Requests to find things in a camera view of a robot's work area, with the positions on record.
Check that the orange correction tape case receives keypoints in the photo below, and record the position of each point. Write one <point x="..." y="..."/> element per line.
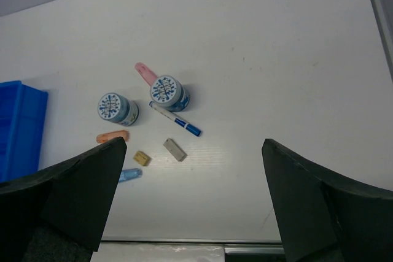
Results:
<point x="102" y="138"/>

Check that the blue correction tape case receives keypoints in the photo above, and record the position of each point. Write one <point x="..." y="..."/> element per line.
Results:
<point x="130" y="174"/>

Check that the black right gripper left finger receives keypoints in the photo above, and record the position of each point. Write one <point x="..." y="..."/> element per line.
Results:
<point x="59" y="213"/>

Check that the blue white marker pen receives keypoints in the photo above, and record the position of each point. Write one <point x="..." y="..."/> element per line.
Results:
<point x="176" y="119"/>

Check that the grey rectangular eraser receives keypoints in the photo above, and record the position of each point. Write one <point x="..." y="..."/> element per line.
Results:
<point x="174" y="150"/>

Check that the blue paint jar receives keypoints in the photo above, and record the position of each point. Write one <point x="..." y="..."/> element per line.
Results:
<point x="169" y="93"/>
<point x="117" y="109"/>

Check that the blue plastic divided tray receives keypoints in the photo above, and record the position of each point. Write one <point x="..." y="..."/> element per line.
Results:
<point x="23" y="111"/>

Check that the pink correction tape case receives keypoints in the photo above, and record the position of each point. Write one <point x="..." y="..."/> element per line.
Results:
<point x="148" y="75"/>

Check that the tan small eraser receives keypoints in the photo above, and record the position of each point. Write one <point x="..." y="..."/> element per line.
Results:
<point x="141" y="158"/>

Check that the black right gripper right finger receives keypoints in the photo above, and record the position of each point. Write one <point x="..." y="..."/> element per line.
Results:
<point x="323" y="215"/>

